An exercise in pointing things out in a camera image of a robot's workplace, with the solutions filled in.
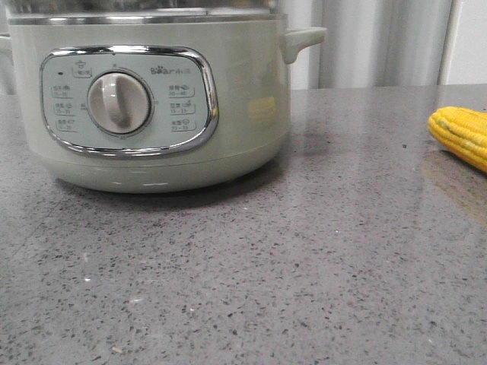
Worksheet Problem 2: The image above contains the yellow corn cob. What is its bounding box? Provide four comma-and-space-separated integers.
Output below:
428, 106, 486, 173

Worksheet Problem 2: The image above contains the glass pot lid steel rim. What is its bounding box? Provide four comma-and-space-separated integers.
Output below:
3, 0, 279, 16

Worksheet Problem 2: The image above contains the pale green electric cooking pot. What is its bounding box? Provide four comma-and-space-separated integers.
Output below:
1, 8, 326, 193

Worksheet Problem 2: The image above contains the white pleated curtain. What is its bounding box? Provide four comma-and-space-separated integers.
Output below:
0, 0, 487, 96

